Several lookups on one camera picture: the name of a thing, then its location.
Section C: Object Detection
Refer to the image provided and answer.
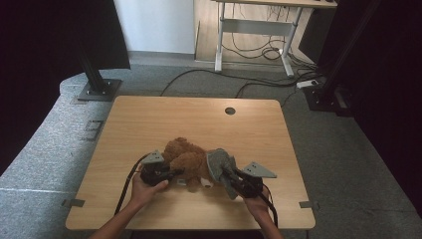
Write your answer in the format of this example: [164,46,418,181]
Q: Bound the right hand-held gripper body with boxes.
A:
[236,161,279,199]

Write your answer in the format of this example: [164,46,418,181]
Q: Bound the white-framed wooden desk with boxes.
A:
[212,0,338,79]

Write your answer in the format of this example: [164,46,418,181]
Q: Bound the white power strip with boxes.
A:
[296,79,319,90]

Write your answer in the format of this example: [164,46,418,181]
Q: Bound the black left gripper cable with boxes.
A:
[113,153,151,217]

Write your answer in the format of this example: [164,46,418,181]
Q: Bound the black metal stand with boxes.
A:
[303,0,382,118]
[75,39,123,103]

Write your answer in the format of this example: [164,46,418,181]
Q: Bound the black curtain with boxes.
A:
[0,0,131,177]
[316,0,422,218]

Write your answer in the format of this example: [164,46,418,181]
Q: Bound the grey metal table bracket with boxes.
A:
[298,200,321,210]
[61,198,87,209]

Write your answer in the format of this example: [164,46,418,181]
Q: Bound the grey metal floor plate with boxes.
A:
[82,119,105,142]

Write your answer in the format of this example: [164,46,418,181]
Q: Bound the person's right hand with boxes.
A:
[243,187,272,220]

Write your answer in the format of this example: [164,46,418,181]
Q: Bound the tangled black cables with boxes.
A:
[221,31,292,62]

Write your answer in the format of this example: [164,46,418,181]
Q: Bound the person's left hand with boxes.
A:
[130,163,170,209]

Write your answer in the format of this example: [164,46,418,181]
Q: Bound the brown teddy bear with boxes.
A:
[160,136,217,194]

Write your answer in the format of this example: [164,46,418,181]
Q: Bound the long black floor cable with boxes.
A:
[159,68,319,98]

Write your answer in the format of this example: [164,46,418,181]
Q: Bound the small grey knitted garment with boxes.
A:
[205,147,240,201]

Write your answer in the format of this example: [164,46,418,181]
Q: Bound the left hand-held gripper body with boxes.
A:
[138,149,172,187]

